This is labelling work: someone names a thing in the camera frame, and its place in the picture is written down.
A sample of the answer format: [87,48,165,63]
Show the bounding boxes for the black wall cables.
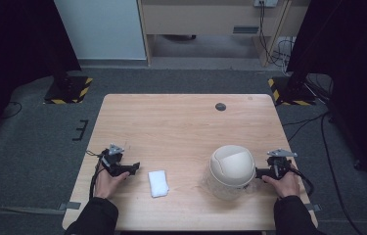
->
[257,0,291,69]

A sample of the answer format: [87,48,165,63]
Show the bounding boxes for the grey desk drawer handle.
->
[232,25,260,35]

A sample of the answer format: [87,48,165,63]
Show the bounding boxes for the left hand-held gripper black cable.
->
[85,149,108,201]

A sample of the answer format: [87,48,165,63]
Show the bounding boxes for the grey power strip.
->
[253,0,279,9]

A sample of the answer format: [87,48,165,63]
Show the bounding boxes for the long black floor cable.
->
[319,111,365,235]

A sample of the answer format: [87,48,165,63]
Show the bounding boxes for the right hand-held gripper black cable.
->
[288,165,315,198]

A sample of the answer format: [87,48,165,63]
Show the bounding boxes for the white round bowl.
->
[202,144,257,201]

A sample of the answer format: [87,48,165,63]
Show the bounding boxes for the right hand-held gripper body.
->
[265,148,298,180]

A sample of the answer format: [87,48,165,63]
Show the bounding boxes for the thin black floor cable loop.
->
[0,101,23,120]

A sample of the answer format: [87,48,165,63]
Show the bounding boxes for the person's right hand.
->
[261,164,302,200]

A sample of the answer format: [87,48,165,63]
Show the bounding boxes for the person's left hand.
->
[93,163,131,201]

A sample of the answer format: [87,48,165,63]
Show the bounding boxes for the black curtain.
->
[286,0,367,188]
[0,0,82,152]

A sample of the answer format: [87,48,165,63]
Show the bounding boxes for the light wooden desk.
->
[137,0,312,69]

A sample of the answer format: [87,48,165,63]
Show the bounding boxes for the white tissue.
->
[147,169,170,199]

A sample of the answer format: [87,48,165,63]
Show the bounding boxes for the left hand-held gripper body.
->
[99,143,130,177]

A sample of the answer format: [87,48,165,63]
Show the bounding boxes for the black stand base hazard stripes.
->
[267,76,318,107]
[43,75,94,106]

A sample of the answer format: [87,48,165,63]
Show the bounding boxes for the hand-held gripper black cable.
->
[288,165,315,198]
[85,149,108,201]

